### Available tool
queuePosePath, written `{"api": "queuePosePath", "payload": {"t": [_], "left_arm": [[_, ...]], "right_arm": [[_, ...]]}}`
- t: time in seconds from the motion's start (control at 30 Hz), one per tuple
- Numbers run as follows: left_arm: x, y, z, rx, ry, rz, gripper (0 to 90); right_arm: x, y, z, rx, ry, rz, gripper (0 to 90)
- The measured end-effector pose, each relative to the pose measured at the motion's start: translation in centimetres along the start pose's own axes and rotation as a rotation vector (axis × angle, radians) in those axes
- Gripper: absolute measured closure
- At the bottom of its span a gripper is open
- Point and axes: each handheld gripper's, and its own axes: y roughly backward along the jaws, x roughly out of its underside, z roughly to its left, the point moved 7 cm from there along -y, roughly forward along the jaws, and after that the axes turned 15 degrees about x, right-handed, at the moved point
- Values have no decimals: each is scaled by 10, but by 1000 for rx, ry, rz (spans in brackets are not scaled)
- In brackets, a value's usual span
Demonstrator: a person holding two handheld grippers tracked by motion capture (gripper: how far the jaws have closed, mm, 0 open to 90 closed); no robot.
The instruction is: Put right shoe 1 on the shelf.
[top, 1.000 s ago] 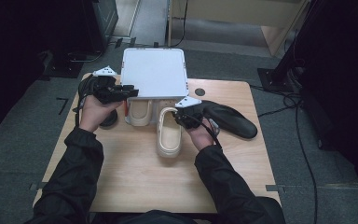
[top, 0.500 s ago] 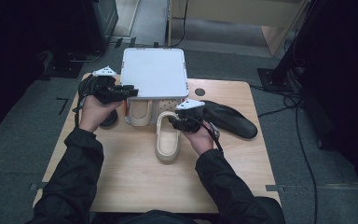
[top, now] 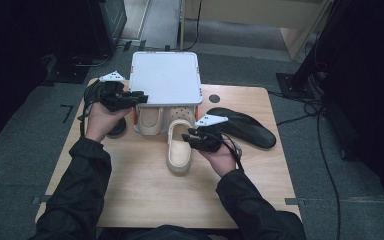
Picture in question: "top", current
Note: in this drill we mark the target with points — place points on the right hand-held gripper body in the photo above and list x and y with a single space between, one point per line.
210 138

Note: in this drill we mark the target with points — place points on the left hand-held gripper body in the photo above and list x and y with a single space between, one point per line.
111 95

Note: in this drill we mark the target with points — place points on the cream clog shoe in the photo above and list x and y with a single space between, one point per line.
179 155
149 121

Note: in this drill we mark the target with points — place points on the black shoe insole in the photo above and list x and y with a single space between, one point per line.
246 128

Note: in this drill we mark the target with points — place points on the person's right hand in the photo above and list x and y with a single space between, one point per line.
225 161

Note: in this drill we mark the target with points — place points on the person's left hand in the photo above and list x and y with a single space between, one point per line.
100 121

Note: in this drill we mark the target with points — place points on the black table grommet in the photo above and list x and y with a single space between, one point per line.
214 98

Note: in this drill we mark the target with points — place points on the black stand base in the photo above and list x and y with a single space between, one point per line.
76 68

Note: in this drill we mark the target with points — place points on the black equipment case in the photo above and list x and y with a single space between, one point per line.
111 23

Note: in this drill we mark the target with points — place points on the person's torso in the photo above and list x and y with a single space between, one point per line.
153 233

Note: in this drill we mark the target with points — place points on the grey tape piece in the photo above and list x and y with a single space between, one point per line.
41 200
295 201

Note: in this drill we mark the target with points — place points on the black metal stand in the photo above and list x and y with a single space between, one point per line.
308 66

